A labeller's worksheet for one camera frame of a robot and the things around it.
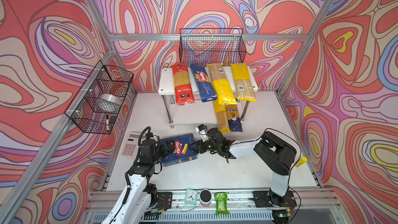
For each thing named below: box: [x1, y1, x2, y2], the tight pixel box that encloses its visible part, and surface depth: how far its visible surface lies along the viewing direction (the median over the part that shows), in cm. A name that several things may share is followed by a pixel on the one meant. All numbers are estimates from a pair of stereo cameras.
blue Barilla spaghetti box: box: [189, 62, 218, 103], surface depth 73 cm
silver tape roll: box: [99, 93, 122, 106], surface depth 75 cm
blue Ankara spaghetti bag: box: [225, 103, 244, 133], surface depth 95 cm
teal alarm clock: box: [184, 188, 199, 206], surface depth 75 cm
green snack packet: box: [214, 192, 230, 217], surface depth 73 cm
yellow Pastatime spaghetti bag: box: [212, 100, 231, 133], surface depth 95 cm
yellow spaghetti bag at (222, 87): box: [207, 62, 238, 106], surface depth 75 cm
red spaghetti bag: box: [171, 64, 196, 106], surface depth 74 cm
